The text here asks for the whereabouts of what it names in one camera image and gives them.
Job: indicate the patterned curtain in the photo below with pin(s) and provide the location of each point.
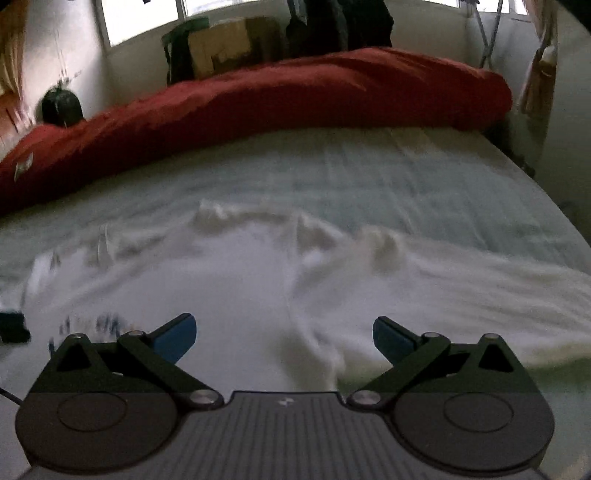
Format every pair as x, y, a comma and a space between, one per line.
540, 64
11, 46

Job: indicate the green stool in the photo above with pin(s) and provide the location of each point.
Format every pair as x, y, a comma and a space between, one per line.
178, 50

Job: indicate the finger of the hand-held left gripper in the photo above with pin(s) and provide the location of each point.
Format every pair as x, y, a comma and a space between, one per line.
14, 327

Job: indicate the white printed sweatshirt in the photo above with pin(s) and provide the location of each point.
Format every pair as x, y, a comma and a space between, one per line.
277, 286

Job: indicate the metal clothes drying rack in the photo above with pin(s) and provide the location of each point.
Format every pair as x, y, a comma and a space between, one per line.
487, 32

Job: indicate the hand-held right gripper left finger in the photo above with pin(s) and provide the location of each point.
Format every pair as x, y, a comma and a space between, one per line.
178, 336

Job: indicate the window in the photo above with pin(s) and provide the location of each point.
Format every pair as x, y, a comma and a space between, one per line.
138, 18

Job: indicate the small shiny wrapper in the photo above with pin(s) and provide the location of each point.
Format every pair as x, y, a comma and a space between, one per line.
24, 169

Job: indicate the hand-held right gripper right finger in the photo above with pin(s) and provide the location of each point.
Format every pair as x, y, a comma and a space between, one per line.
392, 338

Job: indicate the green checked bed sheet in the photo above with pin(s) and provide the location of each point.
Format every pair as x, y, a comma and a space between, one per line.
369, 170

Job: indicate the dark hanging jacket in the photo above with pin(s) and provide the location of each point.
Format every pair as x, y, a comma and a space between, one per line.
369, 23

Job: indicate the red duvet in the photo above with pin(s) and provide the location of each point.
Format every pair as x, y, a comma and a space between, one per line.
277, 101

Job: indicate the cardboard box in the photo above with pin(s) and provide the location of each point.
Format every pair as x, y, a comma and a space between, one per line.
231, 46

